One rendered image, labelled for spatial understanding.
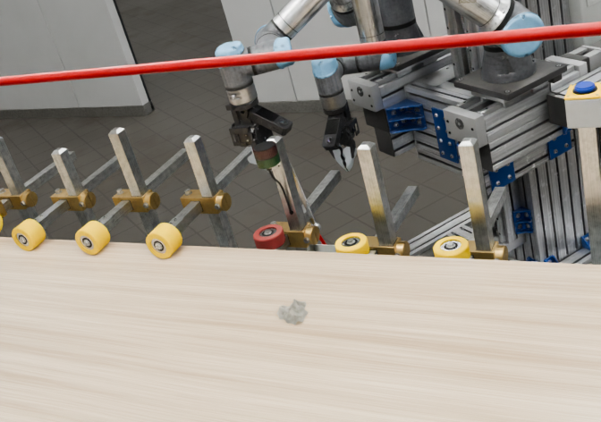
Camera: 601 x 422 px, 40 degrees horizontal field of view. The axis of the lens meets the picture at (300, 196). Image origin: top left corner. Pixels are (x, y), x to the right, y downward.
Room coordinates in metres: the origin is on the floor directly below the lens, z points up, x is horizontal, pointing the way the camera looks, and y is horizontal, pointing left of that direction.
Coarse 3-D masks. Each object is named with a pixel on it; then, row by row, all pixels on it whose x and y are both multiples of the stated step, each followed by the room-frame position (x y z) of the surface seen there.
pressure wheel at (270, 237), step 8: (272, 224) 1.89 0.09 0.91; (256, 232) 1.88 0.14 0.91; (264, 232) 1.87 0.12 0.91; (272, 232) 1.86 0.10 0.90; (280, 232) 1.84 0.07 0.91; (256, 240) 1.84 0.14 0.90; (264, 240) 1.83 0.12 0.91; (272, 240) 1.82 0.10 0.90; (280, 240) 1.83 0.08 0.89; (264, 248) 1.83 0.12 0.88; (272, 248) 1.82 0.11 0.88
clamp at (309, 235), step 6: (276, 222) 1.97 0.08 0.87; (282, 222) 1.96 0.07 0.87; (288, 228) 1.92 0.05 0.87; (306, 228) 1.89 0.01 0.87; (312, 228) 1.89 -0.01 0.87; (288, 234) 1.90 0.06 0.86; (294, 234) 1.89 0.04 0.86; (300, 234) 1.88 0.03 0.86; (306, 234) 1.88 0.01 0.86; (312, 234) 1.88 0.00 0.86; (318, 234) 1.90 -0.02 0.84; (294, 240) 1.89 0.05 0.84; (300, 240) 1.88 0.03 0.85; (306, 240) 1.87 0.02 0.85; (312, 240) 1.87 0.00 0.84; (318, 240) 1.90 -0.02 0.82; (288, 246) 1.91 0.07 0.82; (294, 246) 1.90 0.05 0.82; (300, 246) 1.89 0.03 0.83; (306, 246) 1.88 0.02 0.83
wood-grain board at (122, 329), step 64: (0, 256) 2.18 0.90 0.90; (64, 256) 2.06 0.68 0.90; (128, 256) 1.96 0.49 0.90; (192, 256) 1.86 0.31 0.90; (256, 256) 1.77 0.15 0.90; (320, 256) 1.69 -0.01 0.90; (384, 256) 1.61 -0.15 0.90; (0, 320) 1.81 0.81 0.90; (64, 320) 1.72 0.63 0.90; (128, 320) 1.64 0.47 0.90; (192, 320) 1.57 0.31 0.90; (256, 320) 1.50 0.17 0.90; (320, 320) 1.43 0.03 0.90; (384, 320) 1.37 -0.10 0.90; (448, 320) 1.31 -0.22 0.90; (512, 320) 1.26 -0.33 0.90; (576, 320) 1.21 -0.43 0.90; (0, 384) 1.53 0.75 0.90; (64, 384) 1.46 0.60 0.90; (128, 384) 1.40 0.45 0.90; (192, 384) 1.34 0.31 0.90; (256, 384) 1.28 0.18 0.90; (320, 384) 1.23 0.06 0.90; (384, 384) 1.18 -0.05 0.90; (448, 384) 1.13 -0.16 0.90; (512, 384) 1.09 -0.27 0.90; (576, 384) 1.05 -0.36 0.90
